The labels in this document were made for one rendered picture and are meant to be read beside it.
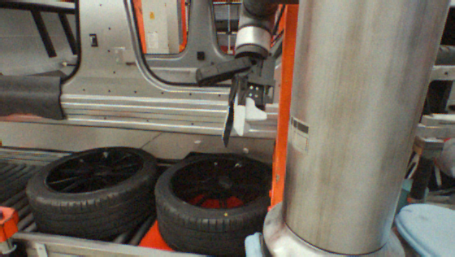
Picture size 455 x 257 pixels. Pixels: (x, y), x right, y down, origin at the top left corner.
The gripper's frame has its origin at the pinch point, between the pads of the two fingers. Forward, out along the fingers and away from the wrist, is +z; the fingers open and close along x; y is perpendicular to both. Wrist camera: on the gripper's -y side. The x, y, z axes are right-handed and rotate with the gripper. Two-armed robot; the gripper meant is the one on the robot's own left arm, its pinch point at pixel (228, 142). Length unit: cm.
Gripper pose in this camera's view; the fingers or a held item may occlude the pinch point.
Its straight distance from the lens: 53.2
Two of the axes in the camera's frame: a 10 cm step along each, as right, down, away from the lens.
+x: -1.8, 2.0, 9.6
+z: -1.5, 9.6, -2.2
